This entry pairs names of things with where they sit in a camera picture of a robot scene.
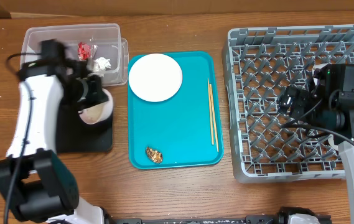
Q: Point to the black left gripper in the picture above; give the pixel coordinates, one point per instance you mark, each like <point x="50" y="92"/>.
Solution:
<point x="95" y="94"/>

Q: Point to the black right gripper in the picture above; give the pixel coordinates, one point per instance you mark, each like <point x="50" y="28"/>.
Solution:
<point x="300" y="96"/>

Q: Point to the pink bowl with rice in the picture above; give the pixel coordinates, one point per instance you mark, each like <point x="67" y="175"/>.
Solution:
<point x="100" y="112"/>

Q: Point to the white tissue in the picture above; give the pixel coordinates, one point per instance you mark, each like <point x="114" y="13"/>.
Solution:
<point x="101" y="65"/>

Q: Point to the red snack wrapper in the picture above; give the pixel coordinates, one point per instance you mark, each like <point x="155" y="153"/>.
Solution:
<point x="86" y="51"/>

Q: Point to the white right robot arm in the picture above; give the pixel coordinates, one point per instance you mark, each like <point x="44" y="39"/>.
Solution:
<point x="328" y="107"/>

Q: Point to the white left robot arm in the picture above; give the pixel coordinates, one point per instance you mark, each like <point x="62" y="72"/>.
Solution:
<point x="34" y="183"/>

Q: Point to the black waste tray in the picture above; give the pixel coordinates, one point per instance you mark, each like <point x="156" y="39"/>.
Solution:
<point x="74" y="135"/>

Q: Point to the grey dishwasher rack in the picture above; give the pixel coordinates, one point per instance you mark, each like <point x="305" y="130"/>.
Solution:
<point x="259" y="63"/>

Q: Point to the clear plastic bin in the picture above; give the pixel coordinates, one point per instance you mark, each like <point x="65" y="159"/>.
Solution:
<point x="107" y="38"/>

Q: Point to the white round plate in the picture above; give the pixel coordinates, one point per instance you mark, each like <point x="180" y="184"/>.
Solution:
<point x="155" y="77"/>

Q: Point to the gold crumpled wrapper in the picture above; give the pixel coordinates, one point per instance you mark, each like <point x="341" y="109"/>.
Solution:
<point x="154" y="155"/>

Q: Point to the wooden chopstick right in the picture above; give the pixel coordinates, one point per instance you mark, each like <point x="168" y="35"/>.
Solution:
<point x="213" y="115"/>

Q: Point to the teal plastic tray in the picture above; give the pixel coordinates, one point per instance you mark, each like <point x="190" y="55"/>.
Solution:
<point x="179" y="127"/>

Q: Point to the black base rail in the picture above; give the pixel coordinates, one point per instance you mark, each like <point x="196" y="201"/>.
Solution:
<point x="286" y="215"/>

